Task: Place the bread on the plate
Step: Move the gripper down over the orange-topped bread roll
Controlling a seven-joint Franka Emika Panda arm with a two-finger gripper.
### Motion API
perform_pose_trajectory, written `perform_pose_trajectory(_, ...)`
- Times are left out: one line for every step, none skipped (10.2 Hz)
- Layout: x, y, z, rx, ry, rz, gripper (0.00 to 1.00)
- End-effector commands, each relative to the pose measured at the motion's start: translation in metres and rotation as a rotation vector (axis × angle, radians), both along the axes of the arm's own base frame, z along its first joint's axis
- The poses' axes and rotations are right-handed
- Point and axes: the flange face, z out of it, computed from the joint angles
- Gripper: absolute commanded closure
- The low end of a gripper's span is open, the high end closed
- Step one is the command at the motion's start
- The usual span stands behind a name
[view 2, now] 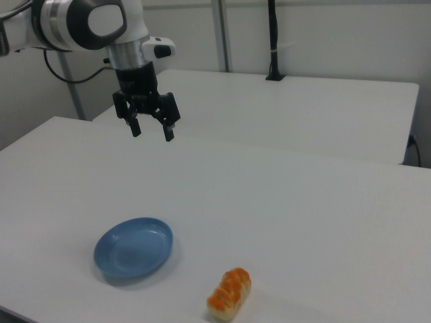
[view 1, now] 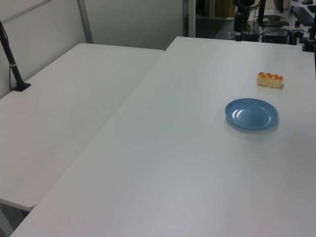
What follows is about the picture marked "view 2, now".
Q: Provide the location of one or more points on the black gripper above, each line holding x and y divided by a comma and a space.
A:
138, 84

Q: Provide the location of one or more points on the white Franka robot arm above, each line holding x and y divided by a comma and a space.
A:
67, 23

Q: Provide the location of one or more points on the blue round plate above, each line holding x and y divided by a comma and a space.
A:
134, 248

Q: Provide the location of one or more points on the orange glazed bread loaf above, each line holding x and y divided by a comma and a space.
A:
230, 292

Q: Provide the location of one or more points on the white rear table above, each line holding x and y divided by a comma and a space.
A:
286, 111

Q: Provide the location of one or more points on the black camera stand pole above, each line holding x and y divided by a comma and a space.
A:
274, 40

